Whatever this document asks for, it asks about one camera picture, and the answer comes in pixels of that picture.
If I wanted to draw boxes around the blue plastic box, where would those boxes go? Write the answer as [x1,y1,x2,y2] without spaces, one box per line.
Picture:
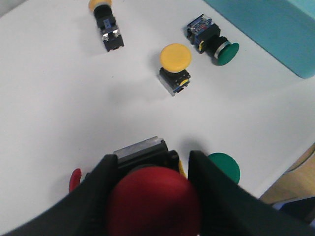
[207,0,315,79]

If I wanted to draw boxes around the red button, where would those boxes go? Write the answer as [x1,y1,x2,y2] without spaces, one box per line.
[68,168,82,192]
[106,136,203,236]

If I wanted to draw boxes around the green button upright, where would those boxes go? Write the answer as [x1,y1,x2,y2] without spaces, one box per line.
[208,152,241,184]

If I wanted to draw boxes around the yellow button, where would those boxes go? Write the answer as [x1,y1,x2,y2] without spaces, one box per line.
[159,43,192,96]
[89,0,124,52]

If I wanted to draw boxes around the green button lying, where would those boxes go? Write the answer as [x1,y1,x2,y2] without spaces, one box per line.
[186,14,239,66]

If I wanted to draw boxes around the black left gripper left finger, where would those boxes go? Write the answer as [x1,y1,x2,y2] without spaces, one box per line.
[7,154,118,236]

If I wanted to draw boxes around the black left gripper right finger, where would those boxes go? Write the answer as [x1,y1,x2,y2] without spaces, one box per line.
[188,150,315,236]

